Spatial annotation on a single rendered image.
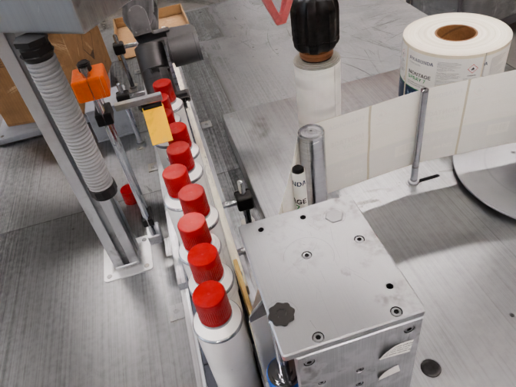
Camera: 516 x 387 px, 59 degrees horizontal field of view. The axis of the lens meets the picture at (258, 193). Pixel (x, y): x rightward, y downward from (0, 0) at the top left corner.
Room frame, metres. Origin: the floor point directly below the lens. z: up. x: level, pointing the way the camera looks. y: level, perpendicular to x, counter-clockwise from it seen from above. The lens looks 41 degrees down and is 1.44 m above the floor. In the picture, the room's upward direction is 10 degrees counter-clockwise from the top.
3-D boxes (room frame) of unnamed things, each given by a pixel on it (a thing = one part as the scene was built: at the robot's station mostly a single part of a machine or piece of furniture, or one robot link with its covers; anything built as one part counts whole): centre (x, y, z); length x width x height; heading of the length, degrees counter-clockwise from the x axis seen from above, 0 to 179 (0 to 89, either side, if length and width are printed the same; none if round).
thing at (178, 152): (0.52, 0.10, 0.98); 0.05 x 0.05 x 0.20
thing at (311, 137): (0.53, -0.09, 0.97); 0.05 x 0.05 x 0.19
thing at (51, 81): (0.46, 0.19, 1.18); 0.04 x 0.04 x 0.21
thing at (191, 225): (0.37, 0.08, 0.98); 0.05 x 0.05 x 0.20
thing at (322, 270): (0.23, -0.04, 1.14); 0.14 x 0.11 x 0.01; 8
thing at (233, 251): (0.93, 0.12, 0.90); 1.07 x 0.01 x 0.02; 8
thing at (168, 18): (1.62, 0.27, 0.85); 0.30 x 0.26 x 0.04; 8
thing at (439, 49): (0.83, -0.44, 0.95); 0.20 x 0.20 x 0.14
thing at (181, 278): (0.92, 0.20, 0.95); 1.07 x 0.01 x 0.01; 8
